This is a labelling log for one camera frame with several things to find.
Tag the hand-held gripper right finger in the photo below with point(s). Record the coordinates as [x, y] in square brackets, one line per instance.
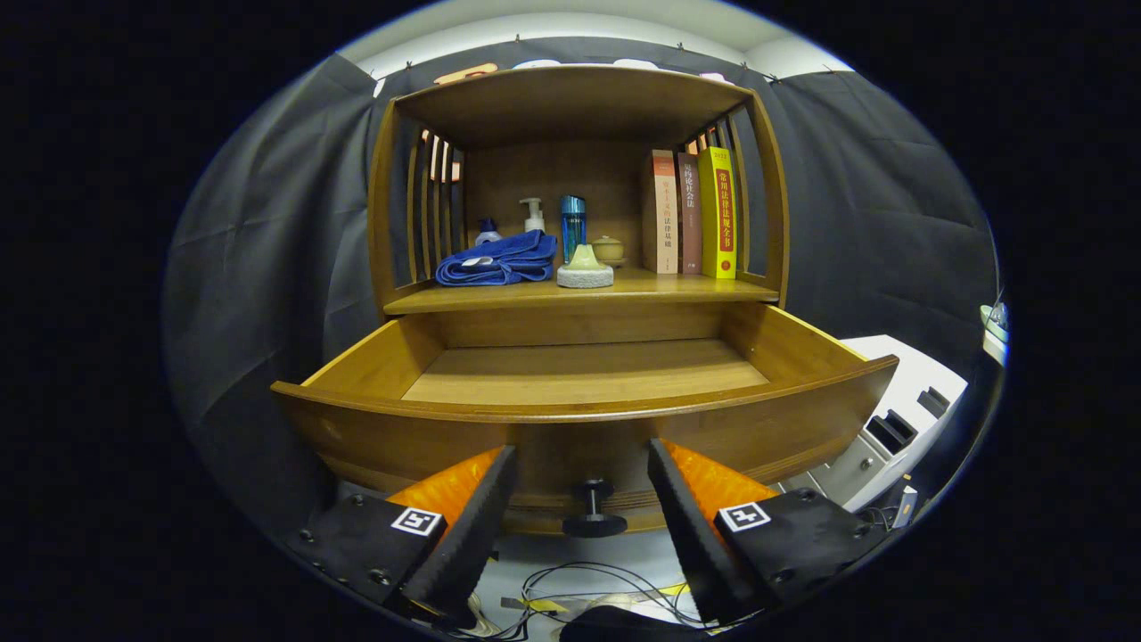
[700, 535]

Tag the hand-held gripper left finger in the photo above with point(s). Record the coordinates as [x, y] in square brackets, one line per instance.
[472, 544]

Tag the wooden drawer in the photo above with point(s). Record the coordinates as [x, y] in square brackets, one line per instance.
[579, 374]

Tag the pale green scrub brush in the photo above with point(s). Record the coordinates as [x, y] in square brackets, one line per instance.
[586, 267]

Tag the wooden countertop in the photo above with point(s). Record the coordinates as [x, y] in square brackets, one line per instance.
[660, 283]

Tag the white drawer unit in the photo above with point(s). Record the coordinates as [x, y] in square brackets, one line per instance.
[900, 366]

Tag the wooden cabinet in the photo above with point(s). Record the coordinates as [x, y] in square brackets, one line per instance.
[553, 169]

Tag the white power adapter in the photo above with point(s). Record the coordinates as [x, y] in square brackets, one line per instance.
[907, 508]

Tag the blue folded towel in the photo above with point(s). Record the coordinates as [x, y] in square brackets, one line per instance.
[508, 259]

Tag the yellow lidded teacup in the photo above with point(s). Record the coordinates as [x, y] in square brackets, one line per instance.
[611, 250]

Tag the small blue-capped white bottle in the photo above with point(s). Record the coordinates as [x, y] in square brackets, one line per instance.
[488, 234]

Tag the brown book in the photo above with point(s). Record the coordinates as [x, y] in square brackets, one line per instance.
[689, 214]

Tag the yellow book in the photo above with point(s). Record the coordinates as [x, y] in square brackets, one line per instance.
[718, 214]

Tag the beige book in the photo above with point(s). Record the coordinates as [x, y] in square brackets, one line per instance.
[662, 214]

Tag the white pump bottle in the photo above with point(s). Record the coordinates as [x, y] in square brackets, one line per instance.
[534, 218]

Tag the blue glass bottle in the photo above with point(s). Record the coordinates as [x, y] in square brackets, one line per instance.
[572, 223]

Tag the white plastic device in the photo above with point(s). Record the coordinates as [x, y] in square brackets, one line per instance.
[997, 334]

